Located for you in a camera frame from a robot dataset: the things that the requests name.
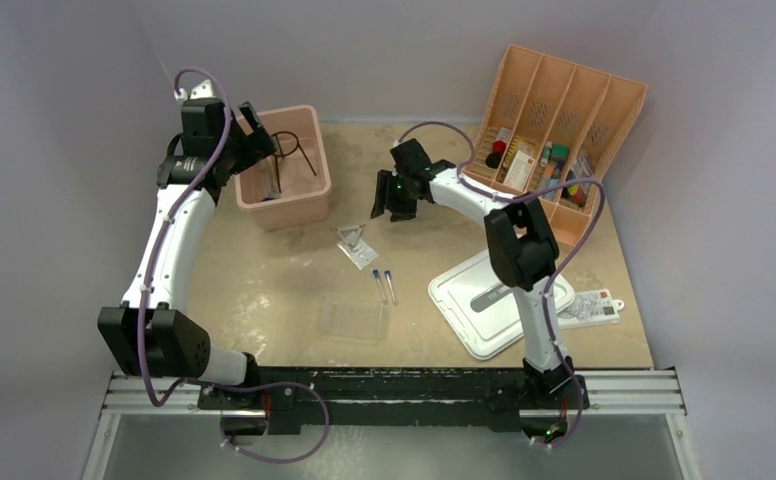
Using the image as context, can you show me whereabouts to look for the white paper packet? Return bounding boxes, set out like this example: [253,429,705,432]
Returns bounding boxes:
[337,238,378,270]

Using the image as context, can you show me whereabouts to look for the black wire tripod ring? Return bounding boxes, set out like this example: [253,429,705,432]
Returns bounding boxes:
[271,131,318,195]

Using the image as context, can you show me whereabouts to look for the white instruction box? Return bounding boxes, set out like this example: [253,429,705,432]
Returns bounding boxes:
[503,148,535,191]

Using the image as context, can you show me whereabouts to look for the orange cap highlighter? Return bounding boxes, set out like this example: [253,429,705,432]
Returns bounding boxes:
[536,163,556,191]

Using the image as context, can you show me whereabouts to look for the green eraser block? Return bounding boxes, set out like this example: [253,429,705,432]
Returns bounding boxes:
[550,144,570,168]

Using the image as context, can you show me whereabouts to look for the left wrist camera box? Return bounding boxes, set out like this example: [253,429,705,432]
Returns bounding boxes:
[174,79,217,103]

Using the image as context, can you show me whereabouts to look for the clay pipe triangle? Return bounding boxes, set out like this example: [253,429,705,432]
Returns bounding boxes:
[336,224,365,249]

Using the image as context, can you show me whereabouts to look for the yellow envelope box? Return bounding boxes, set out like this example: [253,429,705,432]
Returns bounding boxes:
[512,136,537,156]

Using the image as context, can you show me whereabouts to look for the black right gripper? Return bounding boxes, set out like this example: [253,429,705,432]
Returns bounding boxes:
[372,170,418,223]

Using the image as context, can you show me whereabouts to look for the pink plastic bin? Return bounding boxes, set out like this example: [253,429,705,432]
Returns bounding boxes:
[234,105,332,231]

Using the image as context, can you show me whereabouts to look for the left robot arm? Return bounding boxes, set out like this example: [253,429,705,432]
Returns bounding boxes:
[97,97,276,409]

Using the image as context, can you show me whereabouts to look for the graduated cylinder blue base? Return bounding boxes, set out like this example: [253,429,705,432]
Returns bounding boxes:
[259,155,281,201]

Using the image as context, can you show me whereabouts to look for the white glue stick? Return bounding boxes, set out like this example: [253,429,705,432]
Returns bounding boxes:
[539,141,553,168]

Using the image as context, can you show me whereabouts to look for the pink four-slot file organizer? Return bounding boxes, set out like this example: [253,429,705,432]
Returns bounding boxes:
[464,45,647,246]

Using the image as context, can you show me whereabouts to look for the aluminium frame rail base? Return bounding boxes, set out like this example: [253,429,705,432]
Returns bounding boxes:
[79,117,704,480]

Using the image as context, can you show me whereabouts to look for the printed paper sheet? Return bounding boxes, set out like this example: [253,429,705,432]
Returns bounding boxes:
[558,289,625,329]

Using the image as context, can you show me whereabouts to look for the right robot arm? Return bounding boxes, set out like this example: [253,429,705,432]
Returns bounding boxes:
[371,139,581,407]

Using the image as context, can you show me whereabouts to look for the white plastic lid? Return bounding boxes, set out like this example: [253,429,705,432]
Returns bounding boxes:
[428,250,551,361]

